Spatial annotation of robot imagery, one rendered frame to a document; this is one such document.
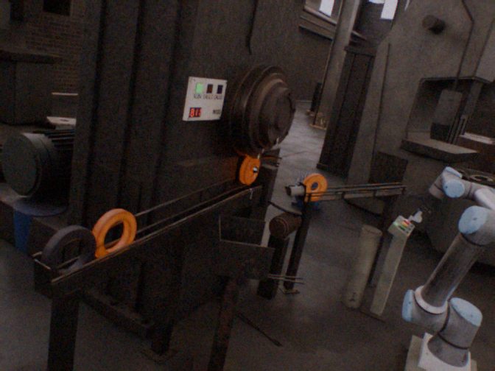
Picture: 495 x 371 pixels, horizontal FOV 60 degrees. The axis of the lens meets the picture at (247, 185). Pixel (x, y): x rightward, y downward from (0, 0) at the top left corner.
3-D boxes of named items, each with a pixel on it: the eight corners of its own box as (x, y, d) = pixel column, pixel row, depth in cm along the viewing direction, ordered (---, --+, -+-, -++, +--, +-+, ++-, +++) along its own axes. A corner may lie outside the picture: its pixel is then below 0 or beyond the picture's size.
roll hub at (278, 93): (292, 87, 220) (280, 140, 228) (266, 86, 196) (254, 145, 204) (301, 90, 217) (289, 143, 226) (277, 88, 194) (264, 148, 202)
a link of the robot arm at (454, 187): (472, 185, 214) (467, 177, 225) (448, 179, 216) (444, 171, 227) (464, 202, 218) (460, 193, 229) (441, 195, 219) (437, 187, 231)
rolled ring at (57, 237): (96, 220, 138) (90, 216, 140) (45, 242, 123) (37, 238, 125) (97, 268, 146) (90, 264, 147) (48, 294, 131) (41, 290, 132)
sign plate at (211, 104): (182, 119, 182) (188, 76, 177) (216, 118, 204) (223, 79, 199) (186, 121, 181) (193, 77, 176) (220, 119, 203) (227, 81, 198)
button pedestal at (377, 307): (359, 313, 266) (387, 222, 249) (368, 299, 287) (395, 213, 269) (384, 324, 259) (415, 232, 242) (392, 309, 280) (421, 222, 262)
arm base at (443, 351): (464, 350, 217) (472, 334, 214) (469, 372, 200) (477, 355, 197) (426, 335, 222) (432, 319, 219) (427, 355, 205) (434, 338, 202)
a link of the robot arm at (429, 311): (434, 337, 207) (515, 232, 158) (398, 325, 209) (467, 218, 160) (433, 311, 218) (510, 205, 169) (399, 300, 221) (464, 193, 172)
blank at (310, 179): (306, 202, 263) (309, 203, 260) (297, 181, 256) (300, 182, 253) (327, 189, 265) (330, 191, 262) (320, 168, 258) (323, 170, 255)
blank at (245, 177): (236, 171, 215) (241, 173, 214) (251, 148, 222) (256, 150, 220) (242, 188, 228) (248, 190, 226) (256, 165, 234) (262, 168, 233)
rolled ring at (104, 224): (116, 268, 155) (110, 264, 156) (144, 224, 161) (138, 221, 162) (87, 250, 139) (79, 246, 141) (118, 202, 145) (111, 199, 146)
